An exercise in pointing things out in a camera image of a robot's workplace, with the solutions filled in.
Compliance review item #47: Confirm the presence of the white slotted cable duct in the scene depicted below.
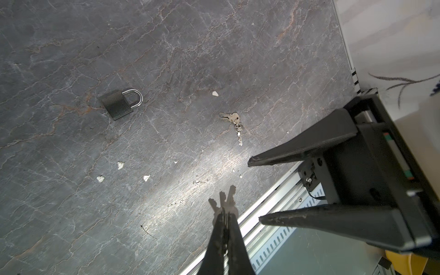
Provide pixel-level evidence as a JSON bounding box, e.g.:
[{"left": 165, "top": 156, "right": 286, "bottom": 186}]
[{"left": 248, "top": 186, "right": 324, "bottom": 274}]

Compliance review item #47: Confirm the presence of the black padlock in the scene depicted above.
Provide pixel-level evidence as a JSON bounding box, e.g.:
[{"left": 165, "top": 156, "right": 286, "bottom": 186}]
[{"left": 99, "top": 89, "right": 143, "bottom": 120}]

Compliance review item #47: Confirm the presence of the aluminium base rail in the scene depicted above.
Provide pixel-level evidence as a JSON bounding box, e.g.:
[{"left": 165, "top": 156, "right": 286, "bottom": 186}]
[{"left": 178, "top": 161, "right": 319, "bottom": 275}]

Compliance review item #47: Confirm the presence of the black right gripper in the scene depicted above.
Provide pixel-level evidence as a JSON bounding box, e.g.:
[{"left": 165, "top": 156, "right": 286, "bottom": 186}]
[{"left": 247, "top": 96, "right": 440, "bottom": 256}]

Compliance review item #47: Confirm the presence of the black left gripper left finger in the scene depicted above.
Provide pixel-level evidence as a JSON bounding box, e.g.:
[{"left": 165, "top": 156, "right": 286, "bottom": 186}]
[{"left": 197, "top": 213, "right": 226, "bottom": 275}]

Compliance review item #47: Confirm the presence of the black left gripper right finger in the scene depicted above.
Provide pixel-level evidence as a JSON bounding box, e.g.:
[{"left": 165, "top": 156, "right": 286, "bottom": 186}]
[{"left": 227, "top": 213, "right": 255, "bottom": 275}]

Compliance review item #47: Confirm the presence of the brass and silver key bunch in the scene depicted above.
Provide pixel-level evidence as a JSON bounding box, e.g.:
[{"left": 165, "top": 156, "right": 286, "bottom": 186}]
[{"left": 219, "top": 112, "right": 244, "bottom": 146}]

